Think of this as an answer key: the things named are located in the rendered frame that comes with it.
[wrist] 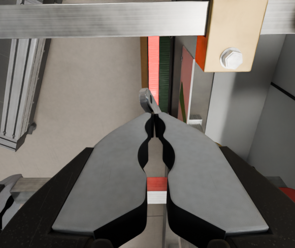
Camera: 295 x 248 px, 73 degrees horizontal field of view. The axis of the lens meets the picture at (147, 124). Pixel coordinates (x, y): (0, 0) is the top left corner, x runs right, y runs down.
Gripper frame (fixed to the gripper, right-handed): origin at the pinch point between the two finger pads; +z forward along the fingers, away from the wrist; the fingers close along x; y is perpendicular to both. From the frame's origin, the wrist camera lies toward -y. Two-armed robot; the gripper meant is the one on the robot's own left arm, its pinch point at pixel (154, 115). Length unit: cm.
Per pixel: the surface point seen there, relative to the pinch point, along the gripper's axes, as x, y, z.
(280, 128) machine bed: 27.8, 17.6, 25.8
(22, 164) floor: -94, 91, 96
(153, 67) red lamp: 0.3, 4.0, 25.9
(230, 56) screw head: 7.4, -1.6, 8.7
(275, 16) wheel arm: 11.8, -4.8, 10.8
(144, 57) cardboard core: -4, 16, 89
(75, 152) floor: -53, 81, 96
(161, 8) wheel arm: 0.9, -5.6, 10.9
